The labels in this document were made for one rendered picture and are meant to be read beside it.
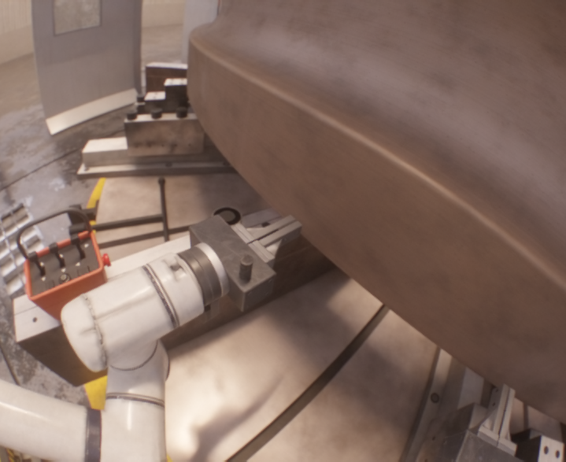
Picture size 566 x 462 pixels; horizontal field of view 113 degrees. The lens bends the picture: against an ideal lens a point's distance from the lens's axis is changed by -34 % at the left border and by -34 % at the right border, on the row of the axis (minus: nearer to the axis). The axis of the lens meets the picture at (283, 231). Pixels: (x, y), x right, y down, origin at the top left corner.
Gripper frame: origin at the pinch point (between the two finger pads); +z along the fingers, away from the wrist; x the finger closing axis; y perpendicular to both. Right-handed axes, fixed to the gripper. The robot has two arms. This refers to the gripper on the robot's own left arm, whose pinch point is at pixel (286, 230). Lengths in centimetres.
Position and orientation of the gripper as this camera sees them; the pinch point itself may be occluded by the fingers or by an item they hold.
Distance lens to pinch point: 44.5
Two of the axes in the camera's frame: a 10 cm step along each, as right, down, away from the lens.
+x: -6.7, -6.0, 4.5
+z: 7.3, -3.8, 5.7
